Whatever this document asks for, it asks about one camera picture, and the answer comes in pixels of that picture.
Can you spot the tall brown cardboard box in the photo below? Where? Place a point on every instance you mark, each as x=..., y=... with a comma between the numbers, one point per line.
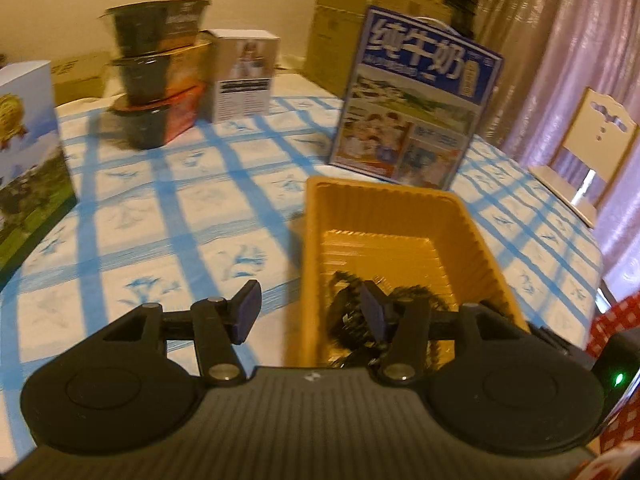
x=335, y=35

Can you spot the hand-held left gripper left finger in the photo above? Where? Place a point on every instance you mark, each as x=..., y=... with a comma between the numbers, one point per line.
x=245, y=310

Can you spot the white wooden chair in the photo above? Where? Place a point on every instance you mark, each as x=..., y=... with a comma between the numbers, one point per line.
x=595, y=140

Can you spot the blue checked tablecloth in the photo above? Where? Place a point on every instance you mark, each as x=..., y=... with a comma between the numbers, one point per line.
x=175, y=220

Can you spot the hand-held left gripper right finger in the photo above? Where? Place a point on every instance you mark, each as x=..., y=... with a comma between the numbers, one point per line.
x=377, y=312

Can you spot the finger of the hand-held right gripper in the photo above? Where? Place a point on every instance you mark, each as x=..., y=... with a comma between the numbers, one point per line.
x=555, y=342

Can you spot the small white product box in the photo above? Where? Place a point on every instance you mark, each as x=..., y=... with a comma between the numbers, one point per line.
x=245, y=75

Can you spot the blue illustrated milk box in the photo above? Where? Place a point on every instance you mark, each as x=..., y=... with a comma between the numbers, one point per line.
x=415, y=100

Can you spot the cow print milk carton box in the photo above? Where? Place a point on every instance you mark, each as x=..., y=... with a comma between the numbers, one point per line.
x=30, y=170

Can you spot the flat cardboard box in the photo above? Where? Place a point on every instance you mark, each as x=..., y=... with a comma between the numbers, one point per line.
x=80, y=77

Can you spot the black instant noodle bowl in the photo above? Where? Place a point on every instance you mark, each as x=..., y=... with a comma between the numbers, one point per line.
x=145, y=125
x=150, y=27
x=150, y=77

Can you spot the shiny pink curtain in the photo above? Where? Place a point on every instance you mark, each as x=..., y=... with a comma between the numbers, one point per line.
x=550, y=35

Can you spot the yellow plastic tray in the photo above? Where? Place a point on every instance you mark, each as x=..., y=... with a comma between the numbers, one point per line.
x=380, y=210

